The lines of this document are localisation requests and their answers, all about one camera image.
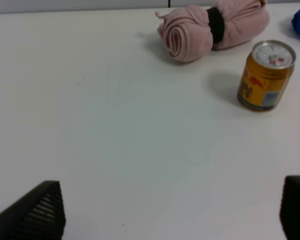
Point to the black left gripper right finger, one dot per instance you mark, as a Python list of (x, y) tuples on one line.
[(290, 207)]

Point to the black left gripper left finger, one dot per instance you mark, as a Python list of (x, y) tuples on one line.
[(38, 215)]

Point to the gold drink can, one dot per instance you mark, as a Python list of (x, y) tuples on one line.
[(267, 72)]

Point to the rolled pink towel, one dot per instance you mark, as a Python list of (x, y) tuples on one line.
[(191, 32)]

